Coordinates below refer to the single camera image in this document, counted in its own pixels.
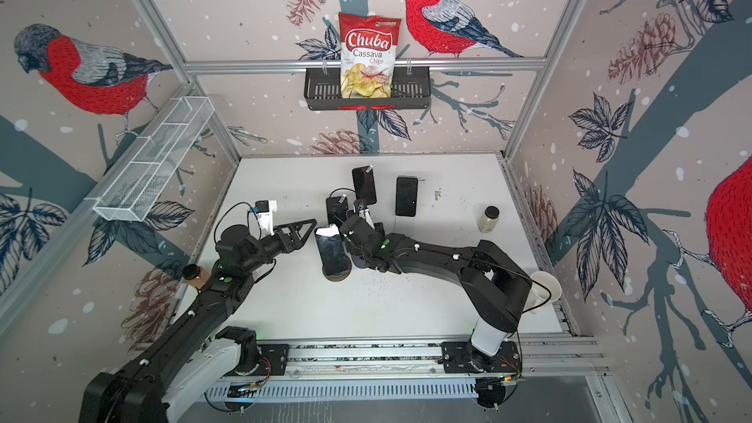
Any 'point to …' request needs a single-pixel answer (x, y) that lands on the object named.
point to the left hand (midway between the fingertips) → (313, 219)
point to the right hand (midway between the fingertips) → (357, 230)
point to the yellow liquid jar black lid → (487, 221)
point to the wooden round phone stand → (338, 276)
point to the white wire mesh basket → (138, 185)
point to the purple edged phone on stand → (336, 211)
